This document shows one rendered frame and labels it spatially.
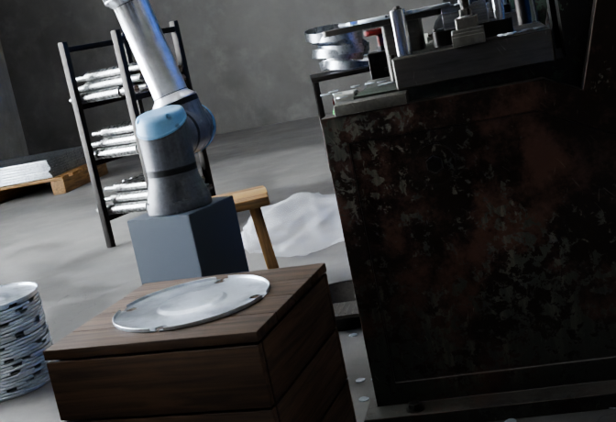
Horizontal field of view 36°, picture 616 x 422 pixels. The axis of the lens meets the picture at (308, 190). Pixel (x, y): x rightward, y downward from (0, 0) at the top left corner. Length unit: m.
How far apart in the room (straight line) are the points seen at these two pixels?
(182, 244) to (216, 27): 6.94
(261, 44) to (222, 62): 0.42
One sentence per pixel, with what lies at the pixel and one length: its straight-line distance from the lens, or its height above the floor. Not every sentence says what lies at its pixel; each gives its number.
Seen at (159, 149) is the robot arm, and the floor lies 0.60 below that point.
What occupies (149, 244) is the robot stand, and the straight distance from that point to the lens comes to 2.21.
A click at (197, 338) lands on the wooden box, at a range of 1.56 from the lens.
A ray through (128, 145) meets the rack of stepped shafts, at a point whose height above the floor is 0.45.
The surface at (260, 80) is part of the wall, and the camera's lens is 8.94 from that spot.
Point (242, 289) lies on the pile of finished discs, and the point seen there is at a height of 0.35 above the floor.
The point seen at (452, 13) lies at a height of 0.77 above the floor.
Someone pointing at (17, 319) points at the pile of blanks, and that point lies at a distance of 2.68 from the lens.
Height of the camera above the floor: 0.79
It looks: 9 degrees down
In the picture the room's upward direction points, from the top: 12 degrees counter-clockwise
